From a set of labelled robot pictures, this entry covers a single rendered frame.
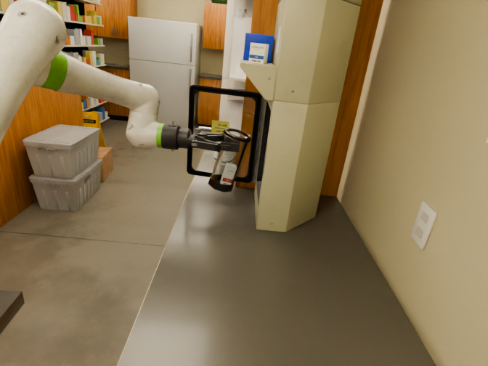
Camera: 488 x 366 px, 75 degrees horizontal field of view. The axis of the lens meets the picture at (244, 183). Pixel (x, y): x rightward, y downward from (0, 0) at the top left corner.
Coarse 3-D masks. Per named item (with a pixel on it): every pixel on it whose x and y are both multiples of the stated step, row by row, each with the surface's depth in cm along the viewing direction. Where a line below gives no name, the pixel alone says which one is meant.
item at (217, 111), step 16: (208, 96) 133; (224, 96) 132; (208, 112) 135; (224, 112) 134; (240, 112) 133; (208, 128) 138; (240, 128) 136; (192, 160) 145; (208, 160) 144; (240, 176) 145
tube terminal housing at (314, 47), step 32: (288, 0) 89; (320, 0) 89; (288, 32) 93; (320, 32) 92; (352, 32) 104; (288, 64) 96; (320, 64) 98; (288, 96) 100; (320, 96) 104; (288, 128) 104; (320, 128) 111; (288, 160) 108; (320, 160) 119; (256, 192) 133; (288, 192) 113; (256, 224) 118; (288, 224) 119
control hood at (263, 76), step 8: (240, 64) 96; (248, 64) 96; (256, 64) 99; (264, 64) 104; (272, 64) 109; (248, 72) 97; (256, 72) 97; (264, 72) 97; (272, 72) 97; (256, 80) 98; (264, 80) 98; (272, 80) 98; (256, 88) 99; (264, 88) 99; (272, 88) 99; (264, 96) 100; (272, 96) 100
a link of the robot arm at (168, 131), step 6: (168, 126) 117; (174, 126) 117; (162, 132) 116; (168, 132) 116; (174, 132) 116; (162, 138) 116; (168, 138) 116; (174, 138) 116; (162, 144) 117; (168, 144) 117; (174, 144) 117
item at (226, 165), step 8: (224, 128) 119; (232, 128) 123; (224, 136) 118; (240, 136) 123; (248, 136) 120; (240, 144) 116; (224, 152) 118; (232, 152) 117; (240, 152) 118; (216, 160) 122; (224, 160) 119; (232, 160) 118; (216, 168) 121; (224, 168) 120; (232, 168) 120; (216, 176) 122; (224, 176) 121; (232, 176) 122
